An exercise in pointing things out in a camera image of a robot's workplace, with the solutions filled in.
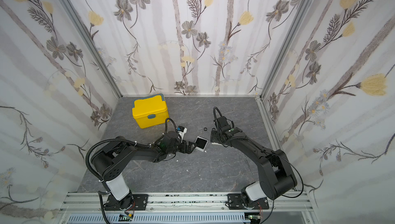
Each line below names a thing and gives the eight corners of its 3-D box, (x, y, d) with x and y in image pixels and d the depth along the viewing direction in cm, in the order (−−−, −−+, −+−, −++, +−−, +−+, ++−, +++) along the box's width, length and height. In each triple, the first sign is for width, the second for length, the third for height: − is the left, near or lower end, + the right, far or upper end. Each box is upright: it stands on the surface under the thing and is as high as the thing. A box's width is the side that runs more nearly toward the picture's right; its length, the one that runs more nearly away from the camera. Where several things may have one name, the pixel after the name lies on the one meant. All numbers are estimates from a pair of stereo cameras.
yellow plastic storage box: (135, 128, 103) (128, 116, 92) (142, 107, 115) (136, 94, 104) (167, 128, 103) (164, 116, 92) (171, 107, 115) (168, 94, 104)
